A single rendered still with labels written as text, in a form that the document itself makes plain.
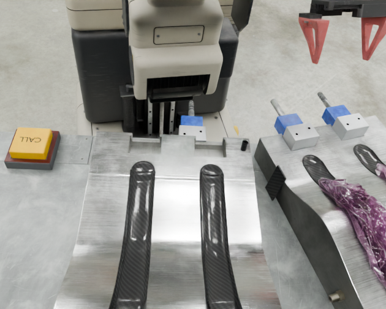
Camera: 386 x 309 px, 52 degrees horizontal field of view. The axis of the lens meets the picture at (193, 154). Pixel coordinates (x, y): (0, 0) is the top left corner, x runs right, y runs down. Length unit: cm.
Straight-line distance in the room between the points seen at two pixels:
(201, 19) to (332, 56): 172
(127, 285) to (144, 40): 63
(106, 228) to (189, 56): 54
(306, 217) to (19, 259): 45
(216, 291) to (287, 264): 19
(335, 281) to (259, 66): 184
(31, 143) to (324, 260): 53
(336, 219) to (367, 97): 181
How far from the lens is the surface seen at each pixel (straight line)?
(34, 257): 67
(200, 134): 73
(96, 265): 54
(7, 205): 73
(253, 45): 252
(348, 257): 61
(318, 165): 74
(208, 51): 101
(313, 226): 64
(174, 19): 96
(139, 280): 52
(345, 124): 79
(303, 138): 73
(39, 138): 76
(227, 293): 51
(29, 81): 223
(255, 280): 53
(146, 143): 68
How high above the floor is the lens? 138
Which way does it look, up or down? 50 degrees down
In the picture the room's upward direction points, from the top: 8 degrees clockwise
